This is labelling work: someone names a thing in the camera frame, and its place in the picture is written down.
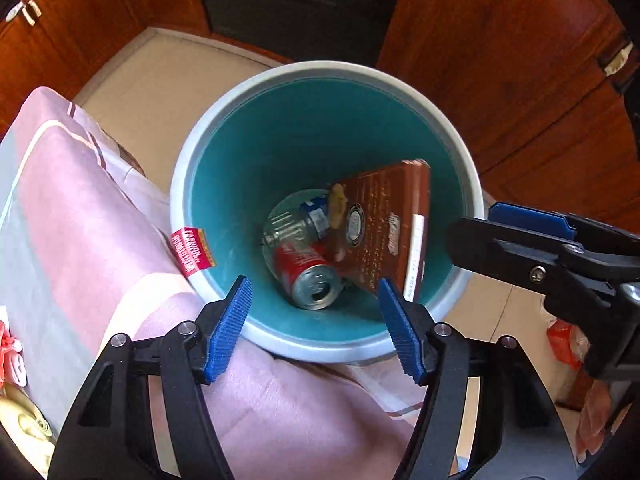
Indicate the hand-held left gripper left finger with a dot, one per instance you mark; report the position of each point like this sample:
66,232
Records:
227,330

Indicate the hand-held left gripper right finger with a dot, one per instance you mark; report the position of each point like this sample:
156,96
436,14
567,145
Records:
400,330

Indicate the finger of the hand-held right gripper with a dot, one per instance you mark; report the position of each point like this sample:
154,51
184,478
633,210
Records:
500,252
530,220

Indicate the brown printed box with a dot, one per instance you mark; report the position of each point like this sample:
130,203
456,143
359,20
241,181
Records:
385,210

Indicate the grey bin with teal inside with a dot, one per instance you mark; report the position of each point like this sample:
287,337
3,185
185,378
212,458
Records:
280,150

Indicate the red paper label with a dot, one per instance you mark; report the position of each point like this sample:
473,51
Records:
192,252

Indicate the red soda can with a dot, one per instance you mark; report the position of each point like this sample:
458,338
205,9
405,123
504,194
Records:
300,262

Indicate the orange plastic bag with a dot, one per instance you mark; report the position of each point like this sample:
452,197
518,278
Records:
565,345

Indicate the wooden cabinet door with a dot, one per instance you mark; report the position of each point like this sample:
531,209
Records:
500,60

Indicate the white cabinet latch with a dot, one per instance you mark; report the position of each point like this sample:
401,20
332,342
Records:
616,60

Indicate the pink checked blanket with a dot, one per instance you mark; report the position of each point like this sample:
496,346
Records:
75,210

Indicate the red pink crumpled wrapper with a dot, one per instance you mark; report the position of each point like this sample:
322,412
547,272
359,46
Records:
11,355

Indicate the pale yellow scraps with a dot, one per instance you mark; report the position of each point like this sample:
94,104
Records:
27,417

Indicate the wooden cabinet with drawers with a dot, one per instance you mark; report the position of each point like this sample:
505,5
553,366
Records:
100,15

